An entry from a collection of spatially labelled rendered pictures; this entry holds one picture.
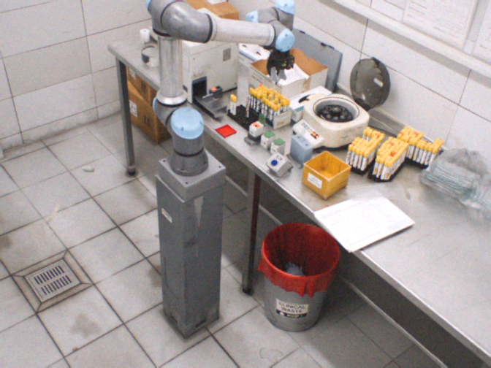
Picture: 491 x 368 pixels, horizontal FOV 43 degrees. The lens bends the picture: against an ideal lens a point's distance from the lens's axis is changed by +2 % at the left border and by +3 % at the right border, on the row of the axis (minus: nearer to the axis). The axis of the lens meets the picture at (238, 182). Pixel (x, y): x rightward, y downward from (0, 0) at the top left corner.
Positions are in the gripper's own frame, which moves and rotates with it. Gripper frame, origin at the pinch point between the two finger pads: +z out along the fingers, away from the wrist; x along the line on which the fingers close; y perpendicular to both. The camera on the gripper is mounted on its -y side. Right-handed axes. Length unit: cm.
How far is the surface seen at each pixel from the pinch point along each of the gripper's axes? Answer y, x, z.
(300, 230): 22, 8, 72
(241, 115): -13.6, -7.0, 23.6
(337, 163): 39.4, 6.5, 17.8
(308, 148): 28.2, 0.2, 16.0
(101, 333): 3, -87, 113
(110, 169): -110, -42, 114
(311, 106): 5.8, 16.7, 14.2
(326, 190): 48, -4, 21
